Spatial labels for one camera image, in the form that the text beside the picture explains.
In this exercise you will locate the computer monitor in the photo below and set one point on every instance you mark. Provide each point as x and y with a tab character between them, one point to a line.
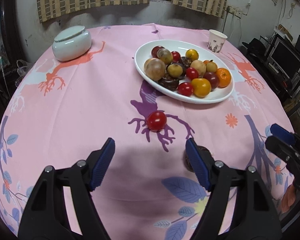
285	59

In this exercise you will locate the patterned paper cup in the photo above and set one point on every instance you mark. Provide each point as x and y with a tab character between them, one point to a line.
216	41

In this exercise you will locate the small yellow tomato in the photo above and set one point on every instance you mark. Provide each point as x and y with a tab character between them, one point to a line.
202	87

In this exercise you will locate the pink patterned tablecloth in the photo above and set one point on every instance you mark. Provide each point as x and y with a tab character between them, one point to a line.
63	111

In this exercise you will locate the person right hand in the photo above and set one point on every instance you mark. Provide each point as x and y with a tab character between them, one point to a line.
288	199

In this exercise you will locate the speckled tan passion fruit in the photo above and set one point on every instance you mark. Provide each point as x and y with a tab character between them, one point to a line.
165	55

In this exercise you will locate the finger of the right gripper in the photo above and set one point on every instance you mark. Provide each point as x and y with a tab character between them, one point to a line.
290	154
281	137

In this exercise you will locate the dark wrinkled passion fruit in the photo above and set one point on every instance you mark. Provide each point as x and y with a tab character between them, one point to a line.
193	159

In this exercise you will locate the white lidded ceramic jar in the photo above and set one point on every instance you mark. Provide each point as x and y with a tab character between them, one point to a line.
71	43

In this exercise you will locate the yellowish round fruit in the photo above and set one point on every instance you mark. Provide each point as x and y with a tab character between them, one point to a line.
199	66

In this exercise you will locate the small green longan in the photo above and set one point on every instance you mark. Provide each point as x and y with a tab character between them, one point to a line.
172	70

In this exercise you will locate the white oval plate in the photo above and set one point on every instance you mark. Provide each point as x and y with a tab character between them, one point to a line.
150	89

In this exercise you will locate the red cherry tomato hidden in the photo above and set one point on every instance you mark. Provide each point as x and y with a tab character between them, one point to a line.
191	73

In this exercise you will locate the red cherry tomato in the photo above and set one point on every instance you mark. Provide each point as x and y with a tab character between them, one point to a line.
176	56
185	89
156	121

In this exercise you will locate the dark purple mangosteen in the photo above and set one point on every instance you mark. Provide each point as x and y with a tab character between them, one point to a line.
169	82

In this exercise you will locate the green yellow tomato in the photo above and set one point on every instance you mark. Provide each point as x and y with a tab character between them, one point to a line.
192	54

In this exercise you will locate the orange tangerine front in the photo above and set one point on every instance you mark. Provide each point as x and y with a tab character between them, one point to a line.
224	77

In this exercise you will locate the small longan with stem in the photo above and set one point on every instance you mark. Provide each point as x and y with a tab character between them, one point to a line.
211	67

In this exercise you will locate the small dark red plum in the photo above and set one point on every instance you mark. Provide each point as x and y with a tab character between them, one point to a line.
155	50

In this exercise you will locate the large dark red plum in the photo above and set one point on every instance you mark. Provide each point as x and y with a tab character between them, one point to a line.
213	79

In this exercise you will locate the black hat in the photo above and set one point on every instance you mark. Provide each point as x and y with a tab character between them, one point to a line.
255	46

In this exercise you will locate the wall power strip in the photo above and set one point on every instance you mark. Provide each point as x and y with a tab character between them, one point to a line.
234	11

